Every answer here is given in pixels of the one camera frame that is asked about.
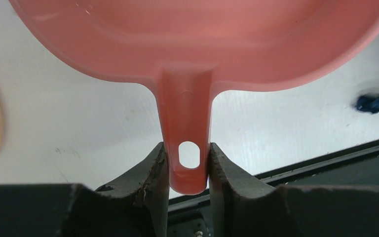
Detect dark blue paper scrap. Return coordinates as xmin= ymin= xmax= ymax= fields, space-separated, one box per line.
xmin=355 ymin=95 xmax=379 ymax=114

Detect pink plastic dustpan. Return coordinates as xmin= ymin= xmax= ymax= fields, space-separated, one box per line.
xmin=11 ymin=0 xmax=379 ymax=195

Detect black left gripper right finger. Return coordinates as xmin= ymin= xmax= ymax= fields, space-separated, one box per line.
xmin=208 ymin=142 xmax=277 ymax=237

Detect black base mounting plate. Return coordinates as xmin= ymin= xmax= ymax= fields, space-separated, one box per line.
xmin=167 ymin=140 xmax=379 ymax=237

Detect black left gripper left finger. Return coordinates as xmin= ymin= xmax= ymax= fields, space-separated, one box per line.
xmin=96 ymin=142 xmax=169 ymax=237

